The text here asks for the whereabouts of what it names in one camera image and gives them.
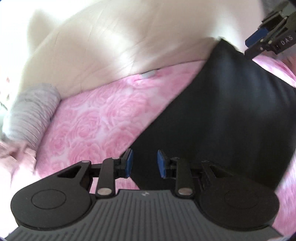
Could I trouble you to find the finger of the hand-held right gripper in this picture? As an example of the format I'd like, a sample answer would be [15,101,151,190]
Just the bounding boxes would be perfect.
[244,35,278,60]
[245,10,287,48]

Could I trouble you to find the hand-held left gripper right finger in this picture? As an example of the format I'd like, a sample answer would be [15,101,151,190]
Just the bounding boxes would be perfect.
[157,149,229,197]

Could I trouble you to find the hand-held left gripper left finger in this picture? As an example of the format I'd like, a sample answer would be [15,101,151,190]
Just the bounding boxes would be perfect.
[57,149,134,198]

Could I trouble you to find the black pants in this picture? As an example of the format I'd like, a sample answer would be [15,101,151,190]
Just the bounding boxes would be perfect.
[128,38,296,190]

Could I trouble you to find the pink floral blanket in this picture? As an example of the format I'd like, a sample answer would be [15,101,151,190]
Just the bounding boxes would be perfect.
[35,56,296,234]

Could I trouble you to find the white striped quilt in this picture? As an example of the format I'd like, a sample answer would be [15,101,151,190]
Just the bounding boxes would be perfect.
[2,83,62,151]

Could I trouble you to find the cream padded headboard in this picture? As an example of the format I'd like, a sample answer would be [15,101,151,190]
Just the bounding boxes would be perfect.
[23,0,273,102]

